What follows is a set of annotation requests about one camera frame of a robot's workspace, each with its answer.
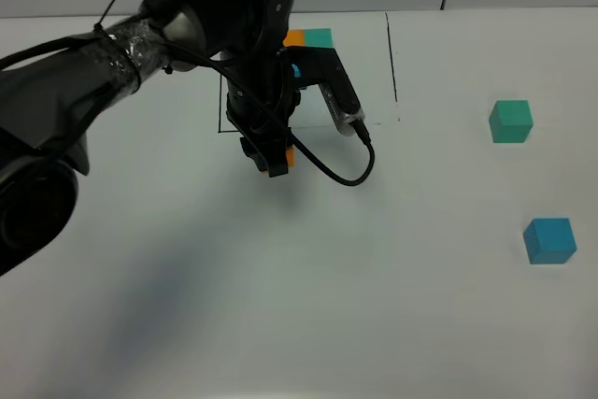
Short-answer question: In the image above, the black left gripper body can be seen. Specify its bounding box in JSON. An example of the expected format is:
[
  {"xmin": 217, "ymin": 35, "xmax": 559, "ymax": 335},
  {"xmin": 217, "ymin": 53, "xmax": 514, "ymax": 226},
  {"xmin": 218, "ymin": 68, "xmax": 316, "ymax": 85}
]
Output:
[{"xmin": 227, "ymin": 50, "xmax": 297, "ymax": 147}]

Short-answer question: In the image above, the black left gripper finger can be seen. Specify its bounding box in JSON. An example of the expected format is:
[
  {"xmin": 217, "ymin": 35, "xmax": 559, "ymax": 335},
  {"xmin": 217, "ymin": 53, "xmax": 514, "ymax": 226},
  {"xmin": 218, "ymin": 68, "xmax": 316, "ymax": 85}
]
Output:
[
  {"xmin": 240, "ymin": 136, "xmax": 269, "ymax": 173},
  {"xmin": 268, "ymin": 133, "xmax": 289, "ymax": 178}
]

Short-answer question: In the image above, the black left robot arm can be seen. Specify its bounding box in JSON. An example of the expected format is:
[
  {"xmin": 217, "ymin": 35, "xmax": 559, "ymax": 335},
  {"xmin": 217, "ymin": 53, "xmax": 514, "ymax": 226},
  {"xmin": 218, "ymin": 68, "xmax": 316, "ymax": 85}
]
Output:
[{"xmin": 1, "ymin": 0, "xmax": 294, "ymax": 272}]

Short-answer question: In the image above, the blue template cube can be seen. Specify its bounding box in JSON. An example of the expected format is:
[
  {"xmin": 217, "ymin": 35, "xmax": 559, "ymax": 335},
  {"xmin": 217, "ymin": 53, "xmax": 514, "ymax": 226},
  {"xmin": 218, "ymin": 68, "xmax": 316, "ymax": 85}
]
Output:
[{"xmin": 292, "ymin": 64, "xmax": 302, "ymax": 78}]

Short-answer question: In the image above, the orange template cube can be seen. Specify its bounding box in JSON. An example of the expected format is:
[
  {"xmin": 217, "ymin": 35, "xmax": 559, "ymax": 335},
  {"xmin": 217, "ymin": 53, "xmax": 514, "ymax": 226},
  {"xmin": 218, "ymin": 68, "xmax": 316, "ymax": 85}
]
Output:
[{"xmin": 283, "ymin": 29, "xmax": 306, "ymax": 48}]

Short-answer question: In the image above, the green template cube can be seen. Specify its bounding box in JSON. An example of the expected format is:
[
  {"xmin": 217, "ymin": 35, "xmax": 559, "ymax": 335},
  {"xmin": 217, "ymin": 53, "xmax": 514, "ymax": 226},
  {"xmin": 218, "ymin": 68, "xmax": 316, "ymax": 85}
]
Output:
[{"xmin": 304, "ymin": 28, "xmax": 334, "ymax": 49}]

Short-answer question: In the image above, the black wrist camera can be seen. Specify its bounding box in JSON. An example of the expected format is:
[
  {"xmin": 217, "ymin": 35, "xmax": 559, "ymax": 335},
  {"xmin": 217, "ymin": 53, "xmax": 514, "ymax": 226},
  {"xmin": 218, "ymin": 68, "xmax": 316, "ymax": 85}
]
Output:
[{"xmin": 281, "ymin": 47, "xmax": 371, "ymax": 144}]

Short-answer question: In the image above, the black camera cable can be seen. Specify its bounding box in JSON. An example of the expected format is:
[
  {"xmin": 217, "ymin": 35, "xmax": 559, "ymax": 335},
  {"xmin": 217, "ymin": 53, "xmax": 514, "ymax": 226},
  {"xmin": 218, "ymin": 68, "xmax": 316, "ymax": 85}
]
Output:
[{"xmin": 161, "ymin": 38, "xmax": 377, "ymax": 187}]

